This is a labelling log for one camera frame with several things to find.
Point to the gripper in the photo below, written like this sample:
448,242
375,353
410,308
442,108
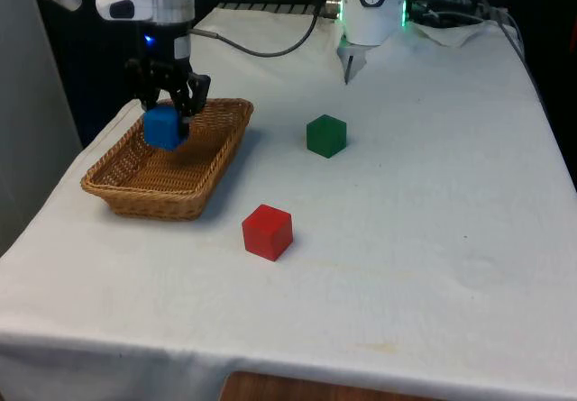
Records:
164,42

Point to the green cube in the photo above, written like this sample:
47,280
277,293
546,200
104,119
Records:
325,137

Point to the red cube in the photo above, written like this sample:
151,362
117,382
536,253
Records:
267,234

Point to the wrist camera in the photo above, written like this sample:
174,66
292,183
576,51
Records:
121,6

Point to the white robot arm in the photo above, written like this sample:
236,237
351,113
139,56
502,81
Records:
370,20

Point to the wicker basket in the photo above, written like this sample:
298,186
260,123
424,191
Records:
158,180

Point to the blue cube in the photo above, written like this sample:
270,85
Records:
161,128

